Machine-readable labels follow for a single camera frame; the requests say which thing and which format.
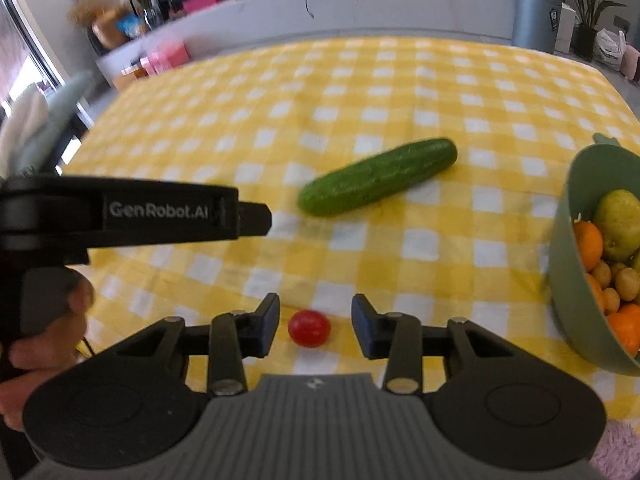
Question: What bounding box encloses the red cherry tomato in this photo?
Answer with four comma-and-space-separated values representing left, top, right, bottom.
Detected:
288, 310, 331, 349

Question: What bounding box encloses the green cucumber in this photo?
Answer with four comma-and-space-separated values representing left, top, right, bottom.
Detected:
296, 138, 458, 217

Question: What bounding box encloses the person left hand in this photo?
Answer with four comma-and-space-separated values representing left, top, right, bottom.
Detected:
0, 272, 94, 432

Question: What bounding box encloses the yellow white checkered tablecloth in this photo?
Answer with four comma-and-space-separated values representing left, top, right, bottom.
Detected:
70, 38, 639, 422

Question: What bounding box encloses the orange tangerine lower left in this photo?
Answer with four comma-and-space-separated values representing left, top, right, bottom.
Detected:
586, 273, 606, 312

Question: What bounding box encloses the orange tangerine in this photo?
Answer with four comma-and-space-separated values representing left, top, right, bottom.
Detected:
573, 220, 604, 272
606, 304, 640, 358
586, 273, 606, 312

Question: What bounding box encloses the orange tangerine upper left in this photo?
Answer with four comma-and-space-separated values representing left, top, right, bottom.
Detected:
573, 220, 604, 272

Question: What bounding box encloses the pink box left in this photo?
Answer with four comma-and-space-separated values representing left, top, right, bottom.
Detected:
140, 41, 191, 76

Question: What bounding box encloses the orange tangerine lower right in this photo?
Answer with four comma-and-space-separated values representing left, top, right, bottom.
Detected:
606, 304, 640, 358

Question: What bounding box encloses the purple fluffy cloth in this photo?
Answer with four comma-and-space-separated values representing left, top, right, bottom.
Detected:
590, 419, 640, 480

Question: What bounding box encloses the yellow-green pear left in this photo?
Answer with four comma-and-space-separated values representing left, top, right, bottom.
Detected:
592, 190, 640, 262

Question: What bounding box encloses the green plastic bowl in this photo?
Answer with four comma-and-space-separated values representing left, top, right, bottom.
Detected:
548, 133, 639, 376

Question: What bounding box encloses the white long tv cabinet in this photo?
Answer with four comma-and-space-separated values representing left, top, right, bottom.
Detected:
96, 0, 516, 80

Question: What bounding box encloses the potted green plant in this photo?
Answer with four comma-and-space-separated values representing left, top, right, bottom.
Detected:
570, 0, 625, 62

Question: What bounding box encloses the white plastic bag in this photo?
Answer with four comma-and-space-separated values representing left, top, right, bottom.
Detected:
593, 28, 626, 70

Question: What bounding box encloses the pink small heater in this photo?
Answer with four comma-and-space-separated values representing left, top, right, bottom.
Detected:
620, 44, 640, 84

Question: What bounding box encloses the grey-blue trash bin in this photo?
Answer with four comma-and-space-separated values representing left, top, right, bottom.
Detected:
512, 0, 562, 54

